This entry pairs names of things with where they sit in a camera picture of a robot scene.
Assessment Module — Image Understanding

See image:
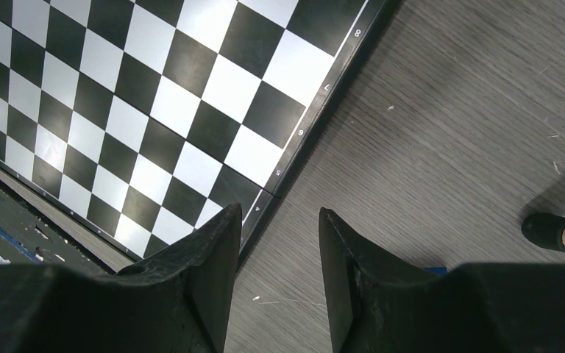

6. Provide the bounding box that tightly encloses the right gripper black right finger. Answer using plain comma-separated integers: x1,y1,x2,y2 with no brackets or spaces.
319,208,565,352

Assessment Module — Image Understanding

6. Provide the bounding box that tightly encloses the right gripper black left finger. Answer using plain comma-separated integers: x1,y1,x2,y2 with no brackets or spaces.
0,203,242,352

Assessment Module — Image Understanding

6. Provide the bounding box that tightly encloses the black white folding chessboard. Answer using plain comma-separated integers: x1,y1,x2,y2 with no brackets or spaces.
0,1,400,261

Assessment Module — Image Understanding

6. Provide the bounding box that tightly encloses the blue white lego block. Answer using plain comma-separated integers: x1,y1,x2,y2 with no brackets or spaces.
425,267,449,276

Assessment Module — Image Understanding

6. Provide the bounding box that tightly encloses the pink tripod music stand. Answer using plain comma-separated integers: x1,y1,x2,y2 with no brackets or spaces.
521,213,565,253

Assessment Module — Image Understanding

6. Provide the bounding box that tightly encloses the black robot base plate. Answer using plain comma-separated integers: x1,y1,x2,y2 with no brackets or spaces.
0,180,115,275

